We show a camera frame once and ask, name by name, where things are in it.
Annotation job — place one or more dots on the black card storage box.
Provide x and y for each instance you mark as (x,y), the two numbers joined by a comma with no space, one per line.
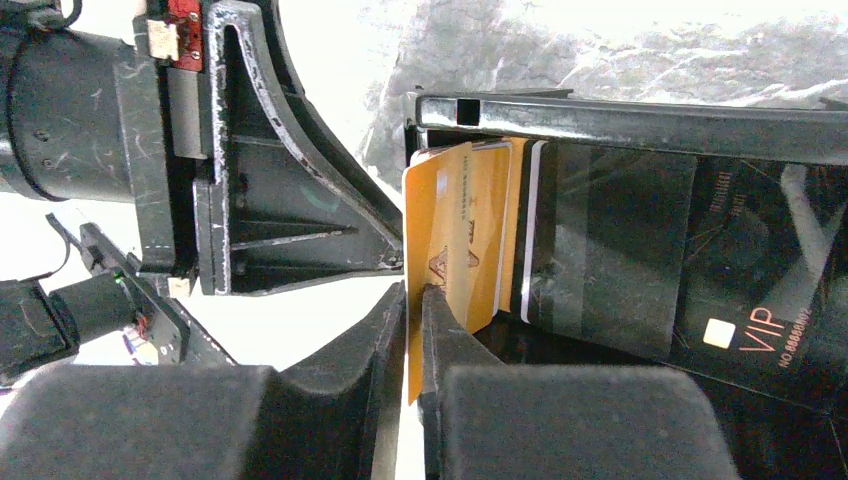
(770,438)

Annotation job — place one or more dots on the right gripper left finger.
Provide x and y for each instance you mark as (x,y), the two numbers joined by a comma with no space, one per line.
(333,415)

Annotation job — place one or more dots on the black card in box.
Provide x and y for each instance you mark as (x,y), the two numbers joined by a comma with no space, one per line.
(600,242)

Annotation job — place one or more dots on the black VIP credit card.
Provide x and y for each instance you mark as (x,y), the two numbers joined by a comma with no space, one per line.
(763,296)

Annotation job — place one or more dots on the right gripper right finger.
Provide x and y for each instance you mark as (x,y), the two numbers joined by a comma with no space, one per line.
(484,419)

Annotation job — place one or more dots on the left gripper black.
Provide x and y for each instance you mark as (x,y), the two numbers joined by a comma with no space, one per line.
(285,206)

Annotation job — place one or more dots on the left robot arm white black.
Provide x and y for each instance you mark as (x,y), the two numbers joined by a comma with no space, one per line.
(60,141)

